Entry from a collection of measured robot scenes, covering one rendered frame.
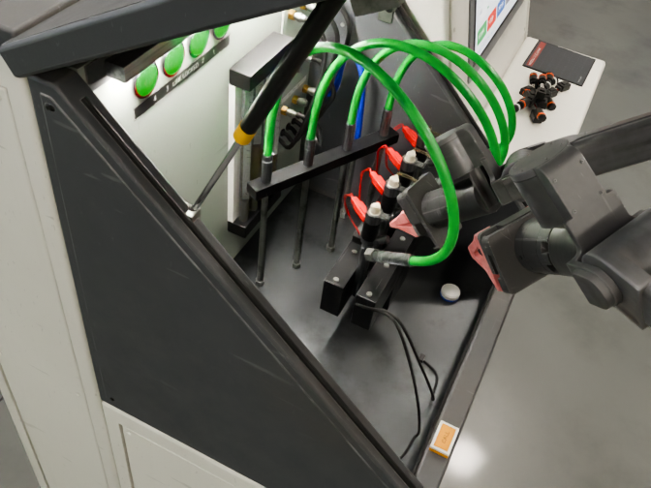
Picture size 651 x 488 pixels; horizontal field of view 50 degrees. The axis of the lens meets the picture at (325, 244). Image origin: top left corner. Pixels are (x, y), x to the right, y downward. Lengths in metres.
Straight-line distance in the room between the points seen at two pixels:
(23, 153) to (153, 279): 0.22
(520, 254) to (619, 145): 0.29
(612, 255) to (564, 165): 0.09
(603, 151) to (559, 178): 0.36
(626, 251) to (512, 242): 0.17
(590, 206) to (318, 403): 0.46
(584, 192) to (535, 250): 0.10
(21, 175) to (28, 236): 0.12
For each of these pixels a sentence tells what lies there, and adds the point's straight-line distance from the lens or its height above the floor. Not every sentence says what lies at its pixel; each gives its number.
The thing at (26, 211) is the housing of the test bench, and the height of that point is 1.22.
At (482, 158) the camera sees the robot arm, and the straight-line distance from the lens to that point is 0.97.
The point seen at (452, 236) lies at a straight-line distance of 0.90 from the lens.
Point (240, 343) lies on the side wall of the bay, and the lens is 0.91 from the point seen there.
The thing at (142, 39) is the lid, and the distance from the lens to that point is 0.66.
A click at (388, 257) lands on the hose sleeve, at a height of 1.17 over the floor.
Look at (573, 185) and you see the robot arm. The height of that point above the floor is 1.54.
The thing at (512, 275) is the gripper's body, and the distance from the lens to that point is 0.72.
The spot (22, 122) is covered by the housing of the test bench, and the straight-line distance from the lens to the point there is 0.89.
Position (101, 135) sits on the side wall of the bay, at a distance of 0.81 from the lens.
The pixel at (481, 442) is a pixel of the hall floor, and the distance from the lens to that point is 2.27.
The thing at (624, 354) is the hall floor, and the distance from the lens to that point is 2.68.
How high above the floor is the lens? 1.89
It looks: 45 degrees down
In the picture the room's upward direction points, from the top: 9 degrees clockwise
